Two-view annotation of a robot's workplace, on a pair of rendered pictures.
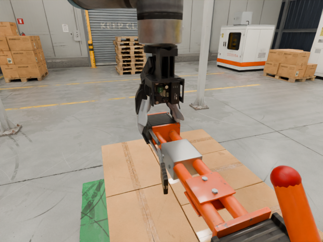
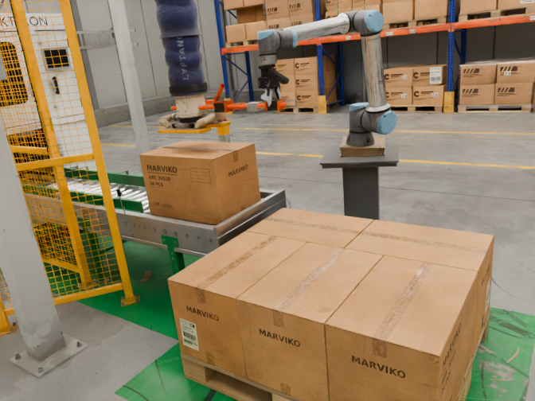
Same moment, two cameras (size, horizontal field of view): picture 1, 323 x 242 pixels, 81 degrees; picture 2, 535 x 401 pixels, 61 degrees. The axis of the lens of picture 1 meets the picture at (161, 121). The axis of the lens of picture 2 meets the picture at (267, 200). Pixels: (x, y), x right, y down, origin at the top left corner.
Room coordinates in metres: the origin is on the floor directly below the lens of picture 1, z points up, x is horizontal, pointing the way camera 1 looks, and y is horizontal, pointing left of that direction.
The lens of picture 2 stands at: (2.37, -1.47, 1.49)
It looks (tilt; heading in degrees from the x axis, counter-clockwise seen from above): 18 degrees down; 145
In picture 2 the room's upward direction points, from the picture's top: 6 degrees counter-clockwise
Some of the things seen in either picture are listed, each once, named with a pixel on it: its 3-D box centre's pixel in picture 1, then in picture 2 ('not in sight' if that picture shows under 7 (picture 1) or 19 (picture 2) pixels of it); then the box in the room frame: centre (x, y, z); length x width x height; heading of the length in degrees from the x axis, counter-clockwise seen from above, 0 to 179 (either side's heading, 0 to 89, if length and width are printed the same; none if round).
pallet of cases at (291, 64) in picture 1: (290, 64); not in sight; (6.63, -4.42, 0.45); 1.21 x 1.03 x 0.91; 19
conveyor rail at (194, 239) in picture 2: not in sight; (90, 218); (-0.76, -0.76, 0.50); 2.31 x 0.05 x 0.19; 19
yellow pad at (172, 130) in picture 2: not in sight; (183, 127); (-0.08, -0.29, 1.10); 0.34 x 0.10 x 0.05; 20
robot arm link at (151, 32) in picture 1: (161, 34); (267, 60); (0.42, 0.00, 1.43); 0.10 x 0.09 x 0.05; 109
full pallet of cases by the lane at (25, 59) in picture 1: (21, 51); not in sight; (6.60, 4.64, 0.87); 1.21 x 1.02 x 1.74; 19
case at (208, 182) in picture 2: not in sight; (201, 179); (-0.11, -0.21, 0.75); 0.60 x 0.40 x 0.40; 20
